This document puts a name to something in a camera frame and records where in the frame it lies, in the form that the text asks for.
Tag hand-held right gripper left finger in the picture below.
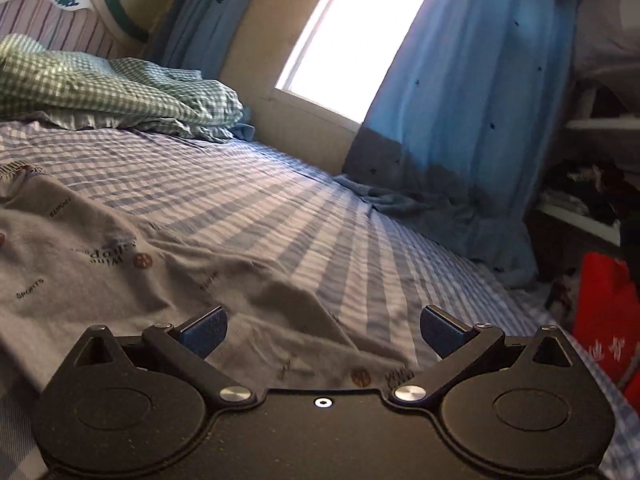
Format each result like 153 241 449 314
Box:
64 305 257 409

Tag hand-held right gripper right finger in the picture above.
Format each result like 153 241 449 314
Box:
386 304 582 409

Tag grey printed pants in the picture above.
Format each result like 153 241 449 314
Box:
0 161 418 401

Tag blue checked bed sheet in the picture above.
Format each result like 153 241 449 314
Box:
0 119 640 480

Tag red bag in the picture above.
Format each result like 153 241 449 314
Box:
571 252 640 403

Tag white shelf unit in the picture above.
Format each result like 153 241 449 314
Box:
530 80 640 248

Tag pile of dark clothes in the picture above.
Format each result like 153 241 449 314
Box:
542 159 628 227

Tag small blue cloth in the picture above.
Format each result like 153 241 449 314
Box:
231 119 259 142

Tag blue star curtain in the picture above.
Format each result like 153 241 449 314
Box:
150 0 273 83
342 0 583 288

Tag green checked quilt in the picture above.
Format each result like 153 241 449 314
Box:
0 33 246 142

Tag bright window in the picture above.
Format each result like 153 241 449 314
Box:
272 0 446 127

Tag pale bundle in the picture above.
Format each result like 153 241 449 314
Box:
574 0 640 81

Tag striped headboard with teal trim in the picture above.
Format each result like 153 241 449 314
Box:
0 0 151 61

